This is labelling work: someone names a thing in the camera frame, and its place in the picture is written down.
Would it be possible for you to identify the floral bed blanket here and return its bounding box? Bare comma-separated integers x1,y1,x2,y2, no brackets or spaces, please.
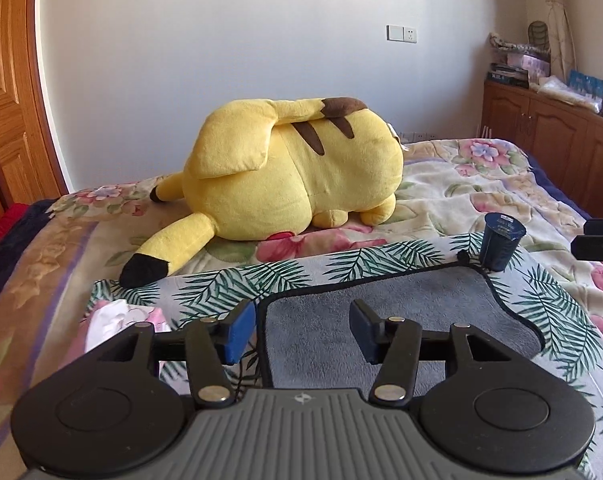
0,139,603,479

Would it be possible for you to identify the red and navy blanket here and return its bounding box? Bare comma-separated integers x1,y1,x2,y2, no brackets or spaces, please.
0,200,55,293

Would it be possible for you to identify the pink tissue box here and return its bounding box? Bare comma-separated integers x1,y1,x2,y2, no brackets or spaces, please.
60,299,171,367

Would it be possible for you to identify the white wall switch socket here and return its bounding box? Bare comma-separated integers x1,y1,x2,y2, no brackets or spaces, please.
386,25,417,44

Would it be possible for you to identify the dark blue cup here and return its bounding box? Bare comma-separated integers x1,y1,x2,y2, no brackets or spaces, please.
479,212,526,272

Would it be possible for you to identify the wooden door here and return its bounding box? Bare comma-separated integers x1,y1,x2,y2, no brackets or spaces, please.
0,0,67,205

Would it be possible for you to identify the floral beige curtain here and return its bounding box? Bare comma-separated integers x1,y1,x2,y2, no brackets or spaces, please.
544,0,576,81

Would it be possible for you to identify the blue box on cabinet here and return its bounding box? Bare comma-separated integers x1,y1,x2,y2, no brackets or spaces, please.
567,70,603,99

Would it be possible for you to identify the purple and grey towel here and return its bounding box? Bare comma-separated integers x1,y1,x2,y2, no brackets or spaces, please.
256,262,544,392

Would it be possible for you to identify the wooden window cabinet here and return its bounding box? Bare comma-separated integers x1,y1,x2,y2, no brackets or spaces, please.
481,80,603,218

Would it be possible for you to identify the stack of boxes on cabinet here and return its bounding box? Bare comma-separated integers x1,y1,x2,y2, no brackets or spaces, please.
486,32,551,89

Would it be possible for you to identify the palm leaf print cloth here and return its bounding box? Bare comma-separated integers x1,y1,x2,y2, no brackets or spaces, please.
79,233,603,479

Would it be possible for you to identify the yellow Pikachu plush toy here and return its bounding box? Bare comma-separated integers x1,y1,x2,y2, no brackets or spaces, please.
119,98,403,289

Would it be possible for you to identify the white plastic bag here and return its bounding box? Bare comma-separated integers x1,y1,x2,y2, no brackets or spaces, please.
537,76,601,114

